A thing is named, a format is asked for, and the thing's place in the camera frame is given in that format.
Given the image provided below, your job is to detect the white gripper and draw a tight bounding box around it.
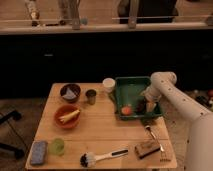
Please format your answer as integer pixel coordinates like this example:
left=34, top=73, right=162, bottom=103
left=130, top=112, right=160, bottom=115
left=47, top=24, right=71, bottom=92
left=144, top=87, right=161, bottom=112

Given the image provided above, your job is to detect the dark grape bunch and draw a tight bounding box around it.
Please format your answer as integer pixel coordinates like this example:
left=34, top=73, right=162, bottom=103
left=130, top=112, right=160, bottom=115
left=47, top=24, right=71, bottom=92
left=136, top=100, right=147, bottom=114

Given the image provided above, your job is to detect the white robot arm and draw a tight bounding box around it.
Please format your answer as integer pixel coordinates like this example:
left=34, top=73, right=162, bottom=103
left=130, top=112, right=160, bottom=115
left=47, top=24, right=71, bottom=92
left=144, top=72, right=213, bottom=171

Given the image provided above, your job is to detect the metal fork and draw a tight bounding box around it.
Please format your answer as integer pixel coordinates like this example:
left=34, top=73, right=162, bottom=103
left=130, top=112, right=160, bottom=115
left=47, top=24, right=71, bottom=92
left=145, top=125, right=165, bottom=153

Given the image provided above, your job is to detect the red tomato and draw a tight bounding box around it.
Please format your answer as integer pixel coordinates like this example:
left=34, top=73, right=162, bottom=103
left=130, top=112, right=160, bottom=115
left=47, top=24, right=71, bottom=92
left=121, top=105, right=132, bottom=116

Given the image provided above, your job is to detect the green plastic tray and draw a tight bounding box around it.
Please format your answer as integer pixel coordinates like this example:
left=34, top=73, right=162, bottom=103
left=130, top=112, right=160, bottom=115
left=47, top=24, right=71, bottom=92
left=115, top=76, right=163, bottom=121

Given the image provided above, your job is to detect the wooden block brush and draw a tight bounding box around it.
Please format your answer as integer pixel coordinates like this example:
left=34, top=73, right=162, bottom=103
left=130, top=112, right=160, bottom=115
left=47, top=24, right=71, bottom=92
left=135, top=140, right=160, bottom=159

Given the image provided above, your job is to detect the white paper cup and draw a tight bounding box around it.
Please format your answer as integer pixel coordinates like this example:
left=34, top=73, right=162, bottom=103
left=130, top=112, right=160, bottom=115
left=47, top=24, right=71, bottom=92
left=102, top=78, right=115, bottom=93

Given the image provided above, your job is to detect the metal cup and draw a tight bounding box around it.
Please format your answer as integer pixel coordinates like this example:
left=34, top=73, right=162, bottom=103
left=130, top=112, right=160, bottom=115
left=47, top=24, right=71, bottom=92
left=86, top=89, right=97, bottom=105

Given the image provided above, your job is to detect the yellow banana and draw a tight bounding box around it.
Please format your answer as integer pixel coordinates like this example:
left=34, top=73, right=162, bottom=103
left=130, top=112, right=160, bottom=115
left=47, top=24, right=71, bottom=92
left=59, top=110, right=80, bottom=124

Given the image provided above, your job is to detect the white dish brush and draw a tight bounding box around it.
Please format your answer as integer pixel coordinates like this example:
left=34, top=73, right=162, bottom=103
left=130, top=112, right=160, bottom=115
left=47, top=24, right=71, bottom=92
left=80, top=149, right=129, bottom=168

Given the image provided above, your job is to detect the dark brown bowl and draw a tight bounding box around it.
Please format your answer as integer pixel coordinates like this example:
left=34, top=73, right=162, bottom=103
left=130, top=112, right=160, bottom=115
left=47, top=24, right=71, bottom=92
left=60, top=83, right=81, bottom=103

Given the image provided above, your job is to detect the crumpled grey cloth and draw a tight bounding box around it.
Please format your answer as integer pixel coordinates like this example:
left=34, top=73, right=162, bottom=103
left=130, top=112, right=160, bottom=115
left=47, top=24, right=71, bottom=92
left=63, top=88, right=77, bottom=100

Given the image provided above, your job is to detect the orange bowl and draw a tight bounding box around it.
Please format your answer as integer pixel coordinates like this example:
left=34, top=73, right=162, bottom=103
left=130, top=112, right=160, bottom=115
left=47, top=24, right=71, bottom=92
left=54, top=104, right=80, bottom=129

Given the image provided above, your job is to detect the green plastic cup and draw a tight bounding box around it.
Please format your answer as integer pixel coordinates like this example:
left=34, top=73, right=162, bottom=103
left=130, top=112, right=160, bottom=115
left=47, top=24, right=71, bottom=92
left=49, top=138, right=64, bottom=156

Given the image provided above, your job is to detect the blue sponge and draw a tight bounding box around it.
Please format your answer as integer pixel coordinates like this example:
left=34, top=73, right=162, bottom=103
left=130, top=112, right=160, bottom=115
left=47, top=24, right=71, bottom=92
left=30, top=141, right=48, bottom=166

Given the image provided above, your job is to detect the black chair base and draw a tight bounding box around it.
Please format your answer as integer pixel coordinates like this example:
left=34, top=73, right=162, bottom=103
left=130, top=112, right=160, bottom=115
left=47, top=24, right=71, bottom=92
left=0, top=109, right=26, bottom=160

